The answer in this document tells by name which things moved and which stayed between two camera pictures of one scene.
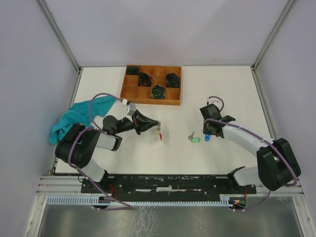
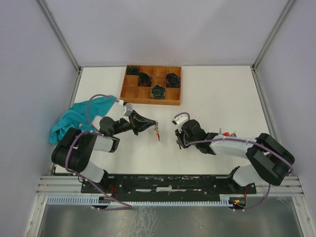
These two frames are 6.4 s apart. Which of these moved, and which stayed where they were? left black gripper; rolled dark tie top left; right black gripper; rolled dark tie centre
Moved: right black gripper
Stayed: rolled dark tie top left; rolled dark tie centre; left black gripper
